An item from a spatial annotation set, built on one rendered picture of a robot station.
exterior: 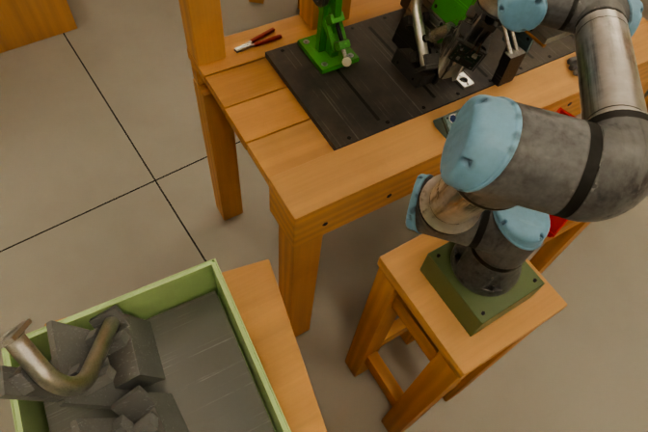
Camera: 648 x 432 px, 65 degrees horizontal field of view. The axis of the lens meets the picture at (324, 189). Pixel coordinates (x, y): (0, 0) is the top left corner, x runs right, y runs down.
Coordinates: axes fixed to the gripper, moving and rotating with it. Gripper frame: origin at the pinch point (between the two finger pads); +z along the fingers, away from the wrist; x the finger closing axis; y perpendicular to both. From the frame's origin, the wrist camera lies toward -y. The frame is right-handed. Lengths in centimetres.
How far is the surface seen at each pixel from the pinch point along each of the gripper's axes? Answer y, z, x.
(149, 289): 64, 31, -34
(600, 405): 9, 90, 120
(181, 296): 60, 39, -29
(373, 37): -37, 29, -18
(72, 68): -60, 154, -150
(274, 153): 16.4, 35.6, -26.9
